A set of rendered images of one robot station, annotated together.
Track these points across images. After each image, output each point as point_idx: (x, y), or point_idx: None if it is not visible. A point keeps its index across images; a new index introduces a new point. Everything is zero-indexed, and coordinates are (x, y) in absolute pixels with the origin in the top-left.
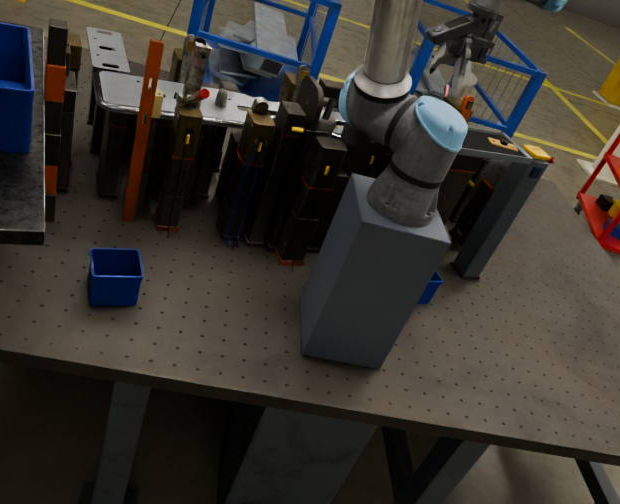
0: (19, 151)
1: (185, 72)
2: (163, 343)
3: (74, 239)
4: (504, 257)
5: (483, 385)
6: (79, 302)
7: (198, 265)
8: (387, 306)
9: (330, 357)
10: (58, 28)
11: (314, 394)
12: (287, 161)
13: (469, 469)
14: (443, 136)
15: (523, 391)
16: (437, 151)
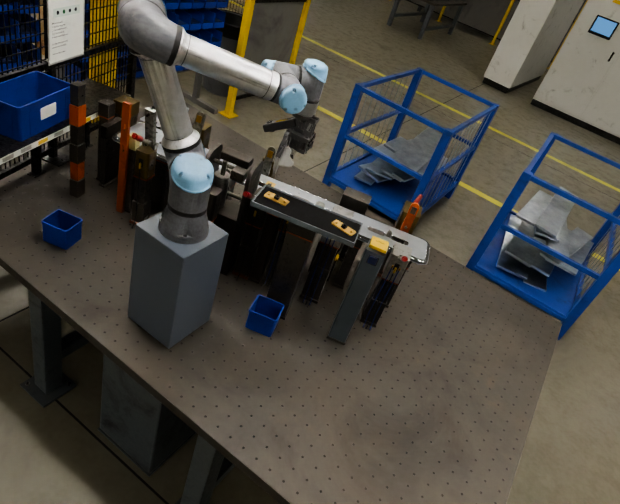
0: (16, 139)
1: None
2: (54, 272)
3: (77, 209)
4: (397, 345)
5: (237, 399)
6: (39, 236)
7: (129, 247)
8: (161, 296)
9: (141, 325)
10: (73, 85)
11: (104, 336)
12: None
13: (210, 463)
14: (176, 178)
15: (268, 422)
16: (175, 188)
